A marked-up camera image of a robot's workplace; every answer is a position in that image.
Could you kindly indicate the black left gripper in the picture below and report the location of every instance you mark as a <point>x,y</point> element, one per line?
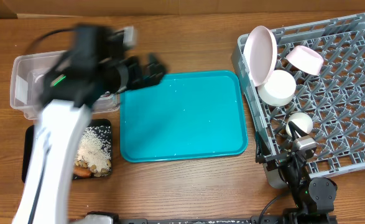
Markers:
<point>154,76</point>

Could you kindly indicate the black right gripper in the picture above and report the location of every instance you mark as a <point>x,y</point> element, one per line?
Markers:
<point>275,159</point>

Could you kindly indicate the white plastic cup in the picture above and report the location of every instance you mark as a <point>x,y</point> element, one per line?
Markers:
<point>302,120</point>

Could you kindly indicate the white bowl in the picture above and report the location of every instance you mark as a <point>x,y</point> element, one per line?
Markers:
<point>279,89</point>

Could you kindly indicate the pink bowl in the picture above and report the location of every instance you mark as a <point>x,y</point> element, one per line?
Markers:
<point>306,60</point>

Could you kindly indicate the white plate with food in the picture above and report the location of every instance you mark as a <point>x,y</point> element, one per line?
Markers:
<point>260,52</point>

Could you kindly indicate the orange carrot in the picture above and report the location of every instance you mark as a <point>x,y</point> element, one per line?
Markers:
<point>81,172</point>

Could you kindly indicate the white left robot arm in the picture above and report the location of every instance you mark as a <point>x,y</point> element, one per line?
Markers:
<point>96,64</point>

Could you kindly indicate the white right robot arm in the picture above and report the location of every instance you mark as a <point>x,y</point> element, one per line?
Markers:
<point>314,197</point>

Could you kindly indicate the grey dishwasher rack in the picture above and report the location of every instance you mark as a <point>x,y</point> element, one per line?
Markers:
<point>335,100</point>

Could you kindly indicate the teal plastic tray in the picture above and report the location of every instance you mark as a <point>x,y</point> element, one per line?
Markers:
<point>187,116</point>

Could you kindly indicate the black tray bin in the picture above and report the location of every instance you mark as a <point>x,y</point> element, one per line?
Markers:
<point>104,124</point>

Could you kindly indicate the spilled rice and peanut pile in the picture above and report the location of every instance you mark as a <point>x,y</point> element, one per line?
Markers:
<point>93,152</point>

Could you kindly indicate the clear plastic bin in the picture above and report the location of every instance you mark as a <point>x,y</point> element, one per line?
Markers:
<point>27,81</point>

